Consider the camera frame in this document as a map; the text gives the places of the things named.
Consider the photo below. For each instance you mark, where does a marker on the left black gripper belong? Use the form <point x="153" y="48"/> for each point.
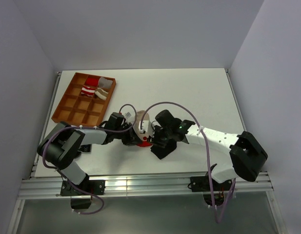
<point x="131" y="139"/>

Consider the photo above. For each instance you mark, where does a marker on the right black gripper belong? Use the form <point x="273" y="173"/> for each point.
<point x="153" y="138"/>

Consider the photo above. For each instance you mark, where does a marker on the beige red sock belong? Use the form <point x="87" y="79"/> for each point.
<point x="143" y="137"/>

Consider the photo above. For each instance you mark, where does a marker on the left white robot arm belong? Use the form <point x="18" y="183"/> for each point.
<point x="61" y="146"/>

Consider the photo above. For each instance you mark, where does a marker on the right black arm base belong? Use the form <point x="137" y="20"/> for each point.
<point x="201" y="184"/>

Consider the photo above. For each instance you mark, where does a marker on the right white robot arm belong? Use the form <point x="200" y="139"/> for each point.
<point x="242" y="155"/>

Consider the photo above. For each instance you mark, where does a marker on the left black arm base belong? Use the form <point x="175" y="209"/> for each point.
<point x="82" y="196"/>

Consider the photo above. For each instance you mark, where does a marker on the red white striped sock roll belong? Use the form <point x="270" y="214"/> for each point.
<point x="87" y="91"/>

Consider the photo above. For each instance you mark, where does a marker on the beige white rolled sock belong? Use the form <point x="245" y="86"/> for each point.
<point x="100" y="93"/>

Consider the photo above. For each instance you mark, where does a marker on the orange compartment tray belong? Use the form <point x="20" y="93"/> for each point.
<point x="77" y="109"/>

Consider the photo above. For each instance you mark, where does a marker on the grey rolled sock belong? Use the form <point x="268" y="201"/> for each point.
<point x="105" y="83"/>

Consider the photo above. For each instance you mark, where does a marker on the red rolled sock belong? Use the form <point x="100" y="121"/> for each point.
<point x="92" y="80"/>

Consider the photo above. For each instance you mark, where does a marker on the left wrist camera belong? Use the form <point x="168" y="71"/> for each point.
<point x="127" y="115"/>

